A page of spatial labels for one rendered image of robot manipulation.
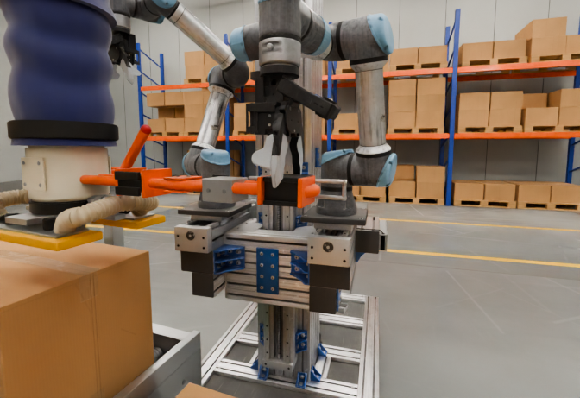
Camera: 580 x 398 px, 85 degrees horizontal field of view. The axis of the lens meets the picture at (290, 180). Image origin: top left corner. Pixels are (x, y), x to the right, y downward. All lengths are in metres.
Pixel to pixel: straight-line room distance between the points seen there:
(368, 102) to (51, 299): 0.99
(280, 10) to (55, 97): 0.54
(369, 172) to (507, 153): 8.57
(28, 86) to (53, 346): 0.60
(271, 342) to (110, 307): 0.73
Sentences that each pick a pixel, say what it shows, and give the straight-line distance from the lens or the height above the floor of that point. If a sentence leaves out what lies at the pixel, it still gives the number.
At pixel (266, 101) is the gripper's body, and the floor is 1.36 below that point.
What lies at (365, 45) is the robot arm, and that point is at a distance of 1.02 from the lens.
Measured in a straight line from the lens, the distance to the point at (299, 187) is 0.53.
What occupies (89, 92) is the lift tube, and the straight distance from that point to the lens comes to 0.90.
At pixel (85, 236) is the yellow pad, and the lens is 0.81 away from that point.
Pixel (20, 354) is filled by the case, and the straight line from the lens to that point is 0.98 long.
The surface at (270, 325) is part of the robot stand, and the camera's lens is 1.50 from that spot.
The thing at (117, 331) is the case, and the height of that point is 0.75.
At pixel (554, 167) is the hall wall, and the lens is 9.96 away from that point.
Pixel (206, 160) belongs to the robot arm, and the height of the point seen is 1.23.
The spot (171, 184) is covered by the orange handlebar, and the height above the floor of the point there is 1.20.
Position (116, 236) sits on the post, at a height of 0.87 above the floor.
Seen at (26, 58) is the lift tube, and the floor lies 1.47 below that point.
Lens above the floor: 1.27
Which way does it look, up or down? 6 degrees down
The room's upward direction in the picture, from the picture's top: straight up
